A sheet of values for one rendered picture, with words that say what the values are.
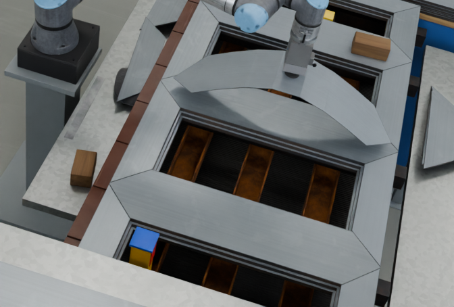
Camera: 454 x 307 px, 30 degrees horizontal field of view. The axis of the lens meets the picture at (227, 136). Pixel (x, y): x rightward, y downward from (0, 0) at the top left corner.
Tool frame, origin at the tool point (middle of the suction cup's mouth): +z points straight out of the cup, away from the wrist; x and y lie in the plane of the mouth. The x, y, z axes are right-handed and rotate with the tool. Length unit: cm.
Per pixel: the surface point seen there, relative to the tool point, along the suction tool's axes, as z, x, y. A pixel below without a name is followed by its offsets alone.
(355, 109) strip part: 5.6, -20.4, -1.2
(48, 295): -7, 43, -92
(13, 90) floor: 101, 106, 71
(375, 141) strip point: 10.3, -28.0, -7.6
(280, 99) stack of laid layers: 15.7, 0.4, 7.3
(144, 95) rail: 18.2, 40.6, -2.2
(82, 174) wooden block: 28, 52, -30
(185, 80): 11.0, 29.5, 0.4
